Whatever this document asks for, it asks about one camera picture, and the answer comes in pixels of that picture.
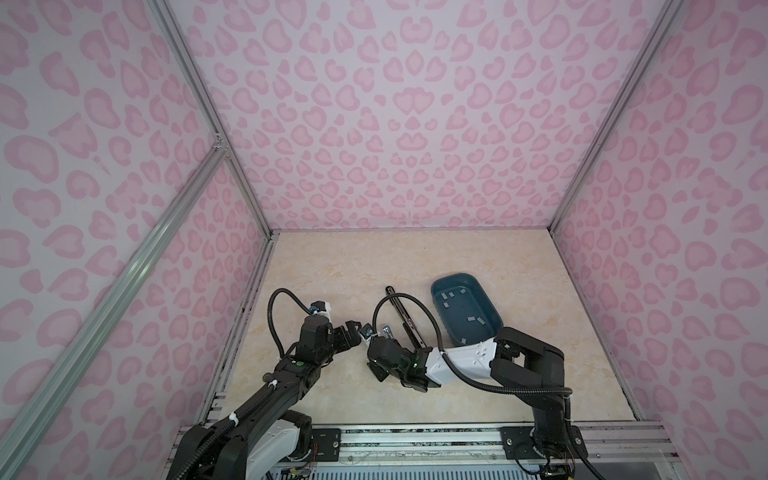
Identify black stapler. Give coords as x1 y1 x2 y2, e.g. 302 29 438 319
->
385 286 427 349

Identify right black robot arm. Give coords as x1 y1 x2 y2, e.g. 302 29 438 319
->
367 327 572 459

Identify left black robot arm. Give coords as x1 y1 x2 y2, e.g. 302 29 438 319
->
168 311 363 479

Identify teal plastic tray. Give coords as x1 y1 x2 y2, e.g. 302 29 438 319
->
430 273 504 346

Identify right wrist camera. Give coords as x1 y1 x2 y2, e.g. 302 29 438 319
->
359 324 377 344

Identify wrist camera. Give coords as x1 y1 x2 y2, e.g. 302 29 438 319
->
310 301 331 320
359 324 377 344

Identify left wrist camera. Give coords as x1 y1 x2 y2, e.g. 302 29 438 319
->
310 301 331 320

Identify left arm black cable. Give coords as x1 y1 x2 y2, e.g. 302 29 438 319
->
266 287 313 358

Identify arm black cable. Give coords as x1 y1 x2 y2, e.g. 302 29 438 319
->
266 287 313 358
371 292 574 397

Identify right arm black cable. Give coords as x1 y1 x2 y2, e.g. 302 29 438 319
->
371 292 574 397

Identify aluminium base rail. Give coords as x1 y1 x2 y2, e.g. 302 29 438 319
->
161 423 685 480

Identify aluminium frame strut left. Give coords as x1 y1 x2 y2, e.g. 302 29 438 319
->
1 142 229 479

